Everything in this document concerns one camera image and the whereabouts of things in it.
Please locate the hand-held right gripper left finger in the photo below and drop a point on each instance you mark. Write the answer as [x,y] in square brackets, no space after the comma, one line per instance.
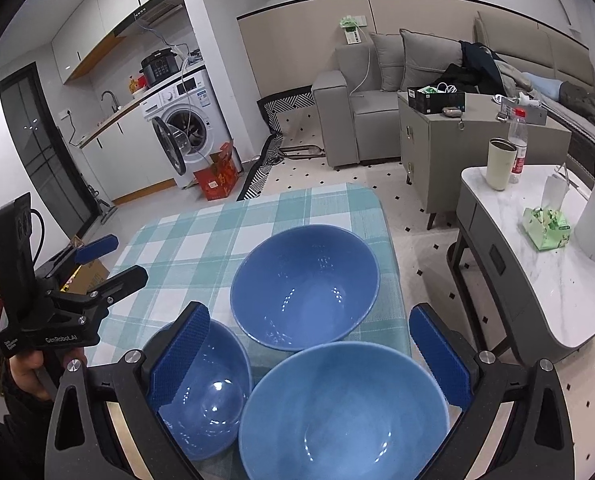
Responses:
[177,365]

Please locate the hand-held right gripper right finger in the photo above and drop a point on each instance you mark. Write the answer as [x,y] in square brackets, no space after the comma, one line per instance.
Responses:
[440,355]

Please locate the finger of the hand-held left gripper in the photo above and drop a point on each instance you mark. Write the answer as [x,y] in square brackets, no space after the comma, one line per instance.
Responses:
[127,279]
[97,248]

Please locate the blue bowl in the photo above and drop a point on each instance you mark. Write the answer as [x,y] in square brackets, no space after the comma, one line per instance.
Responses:
[342,410]
[202,410]
[305,285]

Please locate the person's left forearm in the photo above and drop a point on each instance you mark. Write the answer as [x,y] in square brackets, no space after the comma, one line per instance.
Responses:
[17,435]

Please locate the person's left hand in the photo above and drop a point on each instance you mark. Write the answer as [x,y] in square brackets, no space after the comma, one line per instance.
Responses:
[25,375]

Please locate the cardboard box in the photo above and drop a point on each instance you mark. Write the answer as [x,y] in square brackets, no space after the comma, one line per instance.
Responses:
[90,275]

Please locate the stick vacuum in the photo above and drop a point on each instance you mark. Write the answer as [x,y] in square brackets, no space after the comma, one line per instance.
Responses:
[108,212]

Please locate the teal checked tablecloth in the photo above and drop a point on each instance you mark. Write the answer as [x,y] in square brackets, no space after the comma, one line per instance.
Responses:
[187,240]

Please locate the white kitchen counter cabinet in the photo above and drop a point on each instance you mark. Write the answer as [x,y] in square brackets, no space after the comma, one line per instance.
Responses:
[127,160]

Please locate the black glass door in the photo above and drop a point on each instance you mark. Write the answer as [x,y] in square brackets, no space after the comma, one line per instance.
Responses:
[42,160]

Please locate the red gift box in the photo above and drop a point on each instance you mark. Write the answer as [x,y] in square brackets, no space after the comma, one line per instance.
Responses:
[217,180]

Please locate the white marble side table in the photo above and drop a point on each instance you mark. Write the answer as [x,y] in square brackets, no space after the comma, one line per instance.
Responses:
[552,280]

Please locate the chrome faucet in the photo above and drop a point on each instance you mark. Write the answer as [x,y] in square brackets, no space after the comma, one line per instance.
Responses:
[115,102]

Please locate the green tissue pack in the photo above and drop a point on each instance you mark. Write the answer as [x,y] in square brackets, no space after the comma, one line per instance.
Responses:
[547,230]

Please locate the yellow bottle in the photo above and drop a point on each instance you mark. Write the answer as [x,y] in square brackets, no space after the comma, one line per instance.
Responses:
[132,85]

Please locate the red container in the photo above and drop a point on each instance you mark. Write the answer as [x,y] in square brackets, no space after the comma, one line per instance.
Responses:
[141,83]

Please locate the white washing machine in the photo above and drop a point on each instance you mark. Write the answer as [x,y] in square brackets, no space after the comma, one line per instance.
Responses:
[202,110]

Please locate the black pressure cooker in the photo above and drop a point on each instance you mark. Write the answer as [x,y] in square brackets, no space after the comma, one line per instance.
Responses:
[160,67]

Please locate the grey side cabinet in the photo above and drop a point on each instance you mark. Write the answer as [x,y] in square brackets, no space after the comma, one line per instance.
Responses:
[437,160]

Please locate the cream tumbler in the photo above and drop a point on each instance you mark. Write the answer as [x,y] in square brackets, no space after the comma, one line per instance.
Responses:
[500,165]

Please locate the clear water bottle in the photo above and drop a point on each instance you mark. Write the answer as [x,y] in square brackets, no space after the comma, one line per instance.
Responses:
[517,135]

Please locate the range hood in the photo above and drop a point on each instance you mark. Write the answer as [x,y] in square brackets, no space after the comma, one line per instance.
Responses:
[152,15]

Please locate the small dark case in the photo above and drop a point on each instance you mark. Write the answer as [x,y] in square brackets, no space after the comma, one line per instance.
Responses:
[452,112]

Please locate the grey sofa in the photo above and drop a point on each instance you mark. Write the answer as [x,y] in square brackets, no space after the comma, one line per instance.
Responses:
[337,125]

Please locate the black box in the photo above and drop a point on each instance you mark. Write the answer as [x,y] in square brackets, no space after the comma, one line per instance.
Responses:
[435,102]

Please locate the light blue pillow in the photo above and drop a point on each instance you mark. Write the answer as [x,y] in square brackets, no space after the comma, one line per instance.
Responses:
[542,85]

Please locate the olive green jacket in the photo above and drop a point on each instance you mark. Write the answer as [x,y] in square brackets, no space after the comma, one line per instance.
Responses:
[587,105]

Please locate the dark jacket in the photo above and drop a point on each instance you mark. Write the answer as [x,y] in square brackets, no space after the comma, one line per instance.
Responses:
[477,65]

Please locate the grey cushion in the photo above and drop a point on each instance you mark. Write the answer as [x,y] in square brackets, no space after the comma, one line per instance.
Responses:
[387,62]
[430,60]

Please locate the white wall cabinet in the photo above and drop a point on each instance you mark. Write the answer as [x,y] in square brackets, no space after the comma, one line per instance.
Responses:
[77,45]

